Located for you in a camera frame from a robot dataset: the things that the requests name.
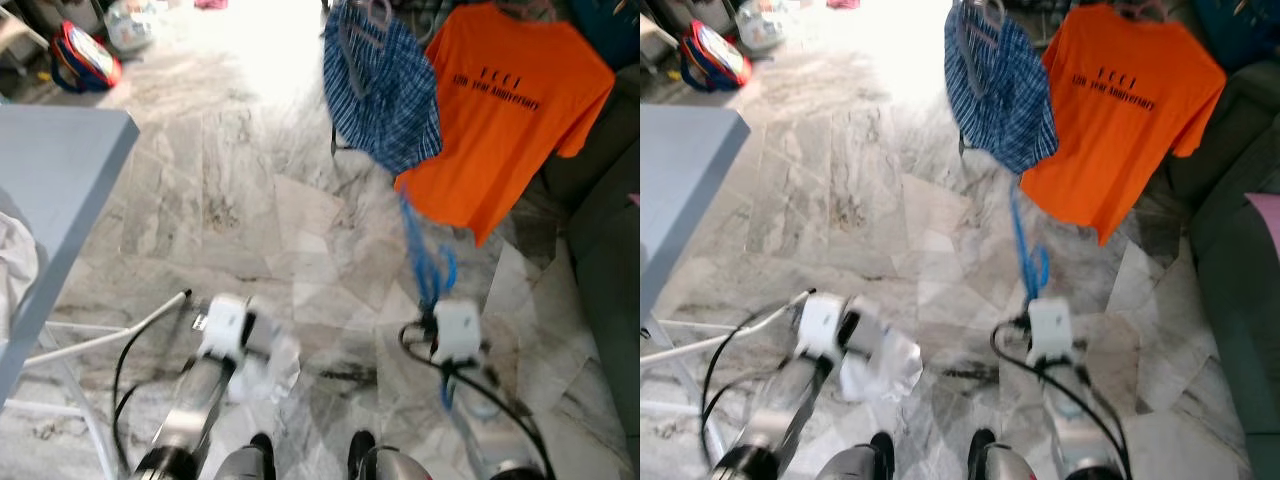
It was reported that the grey-blue folding table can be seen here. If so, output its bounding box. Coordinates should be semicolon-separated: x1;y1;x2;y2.
640;105;816;480
0;105;191;480

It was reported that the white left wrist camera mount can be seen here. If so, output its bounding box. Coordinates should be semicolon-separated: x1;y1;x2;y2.
795;292;851;363
198;295;251;361

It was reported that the dark teal garment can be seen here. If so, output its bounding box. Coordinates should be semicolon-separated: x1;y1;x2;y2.
1190;0;1280;71
570;0;641;71

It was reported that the orange T-shirt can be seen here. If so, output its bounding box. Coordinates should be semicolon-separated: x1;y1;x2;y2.
393;2;618;248
1020;2;1229;246

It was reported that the blue plastic clothes hanger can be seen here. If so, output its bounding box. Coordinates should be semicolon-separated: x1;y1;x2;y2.
398;193;461;411
1005;185;1051;306

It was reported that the red and blue backpack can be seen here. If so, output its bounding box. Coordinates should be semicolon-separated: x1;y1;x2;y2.
48;20;123;94
680;20;753;93

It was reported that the cream white garment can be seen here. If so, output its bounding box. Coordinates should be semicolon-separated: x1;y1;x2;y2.
0;210;46;346

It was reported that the robot left leg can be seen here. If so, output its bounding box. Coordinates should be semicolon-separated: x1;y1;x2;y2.
213;432;276;480
815;432;898;480

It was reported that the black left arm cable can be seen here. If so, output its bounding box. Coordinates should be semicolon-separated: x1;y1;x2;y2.
700;305;801;471
112;310;206;471

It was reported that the blue plaid shirt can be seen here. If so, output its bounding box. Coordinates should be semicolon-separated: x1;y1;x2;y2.
322;0;444;176
945;0;1061;176

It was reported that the white printed bag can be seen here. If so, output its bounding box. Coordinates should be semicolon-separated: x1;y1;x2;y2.
105;0;161;53
735;0;791;53

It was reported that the bright white garment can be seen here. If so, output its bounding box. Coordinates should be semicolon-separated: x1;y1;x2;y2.
225;310;303;406
835;310;923;404

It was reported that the pink cushion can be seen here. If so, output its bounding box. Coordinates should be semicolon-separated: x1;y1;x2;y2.
1245;190;1280;263

